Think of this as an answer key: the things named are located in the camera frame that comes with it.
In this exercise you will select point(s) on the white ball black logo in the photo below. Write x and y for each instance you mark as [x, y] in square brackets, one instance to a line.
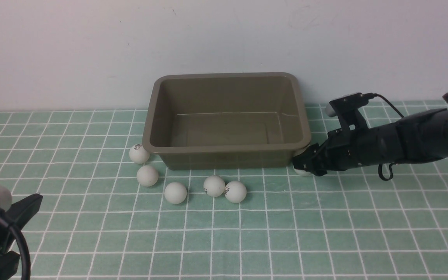
[214, 186]

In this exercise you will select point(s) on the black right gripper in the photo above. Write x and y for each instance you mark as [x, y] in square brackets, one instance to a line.
[320, 159]

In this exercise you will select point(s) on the white ping-pong ball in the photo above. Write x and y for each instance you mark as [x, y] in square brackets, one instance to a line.
[175, 193]

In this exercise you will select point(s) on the plain white ball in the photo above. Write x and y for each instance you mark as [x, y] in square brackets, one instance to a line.
[147, 176]

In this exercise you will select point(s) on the olive plastic bin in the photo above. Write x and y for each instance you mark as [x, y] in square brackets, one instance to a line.
[226, 121]

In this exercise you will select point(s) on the white ball with logo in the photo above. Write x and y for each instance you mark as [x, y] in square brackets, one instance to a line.
[138, 154]

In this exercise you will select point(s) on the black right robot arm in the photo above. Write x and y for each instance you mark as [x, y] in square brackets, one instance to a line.
[415, 139]

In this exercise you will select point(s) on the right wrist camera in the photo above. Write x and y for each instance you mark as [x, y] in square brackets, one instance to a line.
[346, 107]

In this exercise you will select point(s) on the green checkered tablecloth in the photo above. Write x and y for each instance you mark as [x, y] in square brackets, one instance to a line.
[97, 223]

